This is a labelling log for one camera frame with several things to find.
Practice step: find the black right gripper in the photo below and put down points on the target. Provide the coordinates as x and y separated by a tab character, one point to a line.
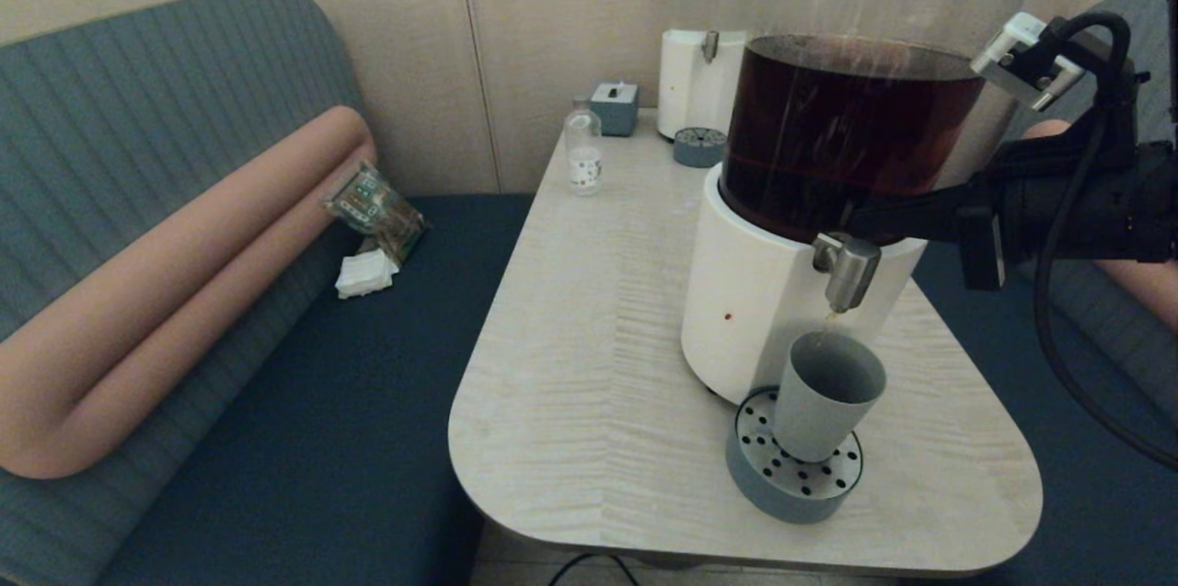
1077	209

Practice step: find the large steel dispenser tap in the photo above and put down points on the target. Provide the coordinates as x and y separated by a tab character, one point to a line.
851	273

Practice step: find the grey-blue plastic cup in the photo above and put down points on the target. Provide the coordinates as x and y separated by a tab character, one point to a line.
824	393

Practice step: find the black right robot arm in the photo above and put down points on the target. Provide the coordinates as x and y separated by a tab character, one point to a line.
1164	200

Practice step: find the small round perforated drip tray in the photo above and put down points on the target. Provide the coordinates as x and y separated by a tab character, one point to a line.
698	152

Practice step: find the small clear dispenser white base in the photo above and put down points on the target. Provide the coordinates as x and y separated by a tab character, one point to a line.
695	87

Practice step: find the small steel dispenser tap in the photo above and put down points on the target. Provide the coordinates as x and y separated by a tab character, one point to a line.
710	47

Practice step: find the dark blue seat cushion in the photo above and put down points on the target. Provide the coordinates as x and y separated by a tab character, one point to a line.
322	430
1012	476

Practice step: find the large round perforated drip tray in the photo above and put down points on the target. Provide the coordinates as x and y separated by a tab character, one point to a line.
782	496

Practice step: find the small grey-blue box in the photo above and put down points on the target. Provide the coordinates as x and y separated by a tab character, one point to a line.
614	113

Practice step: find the small clear bottle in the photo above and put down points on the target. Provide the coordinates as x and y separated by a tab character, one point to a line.
583	163

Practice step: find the green snack packet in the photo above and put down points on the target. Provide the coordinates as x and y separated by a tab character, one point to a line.
375	212

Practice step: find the white folded napkin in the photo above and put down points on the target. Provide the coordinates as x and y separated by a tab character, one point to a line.
365	274

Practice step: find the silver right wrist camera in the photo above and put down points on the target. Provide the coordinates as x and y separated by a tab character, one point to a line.
1026	62

